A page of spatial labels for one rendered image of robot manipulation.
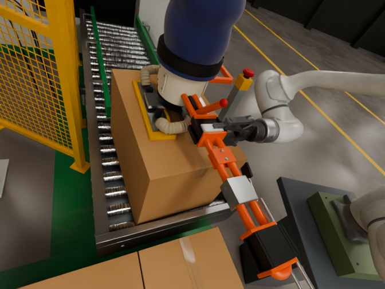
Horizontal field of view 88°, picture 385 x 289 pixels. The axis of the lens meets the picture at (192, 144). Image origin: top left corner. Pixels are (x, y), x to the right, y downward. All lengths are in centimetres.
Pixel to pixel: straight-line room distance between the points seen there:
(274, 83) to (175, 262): 82
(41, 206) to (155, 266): 98
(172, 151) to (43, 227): 112
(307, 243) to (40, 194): 160
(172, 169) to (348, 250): 78
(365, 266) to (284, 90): 74
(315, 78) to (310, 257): 69
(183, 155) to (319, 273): 71
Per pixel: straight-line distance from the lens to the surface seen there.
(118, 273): 94
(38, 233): 162
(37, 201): 171
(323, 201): 115
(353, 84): 78
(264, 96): 82
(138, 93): 87
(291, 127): 80
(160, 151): 69
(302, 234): 107
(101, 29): 247
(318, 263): 106
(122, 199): 109
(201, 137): 58
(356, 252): 111
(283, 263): 49
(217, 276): 103
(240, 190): 51
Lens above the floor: 147
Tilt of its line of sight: 44 degrees down
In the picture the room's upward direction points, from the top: 25 degrees clockwise
